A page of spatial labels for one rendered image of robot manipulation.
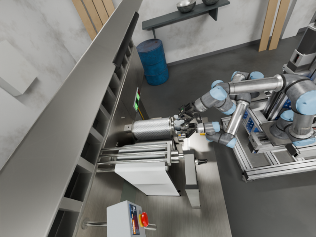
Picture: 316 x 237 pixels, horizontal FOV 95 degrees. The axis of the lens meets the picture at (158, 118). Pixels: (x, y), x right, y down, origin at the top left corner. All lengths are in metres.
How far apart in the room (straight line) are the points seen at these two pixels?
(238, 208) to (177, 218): 1.07
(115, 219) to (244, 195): 1.88
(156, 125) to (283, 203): 1.72
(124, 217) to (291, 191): 2.10
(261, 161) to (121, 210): 1.87
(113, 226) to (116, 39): 0.34
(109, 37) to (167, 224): 1.10
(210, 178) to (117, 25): 1.11
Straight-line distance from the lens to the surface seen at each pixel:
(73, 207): 0.72
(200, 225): 1.15
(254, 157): 2.10
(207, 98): 0.78
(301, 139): 1.33
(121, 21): 0.24
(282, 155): 2.21
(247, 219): 2.11
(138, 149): 0.73
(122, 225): 0.37
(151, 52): 2.98
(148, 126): 0.95
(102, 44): 0.18
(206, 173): 1.20
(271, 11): 3.98
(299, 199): 2.32
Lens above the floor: 2.04
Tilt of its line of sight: 49 degrees down
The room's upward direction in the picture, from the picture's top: 21 degrees counter-clockwise
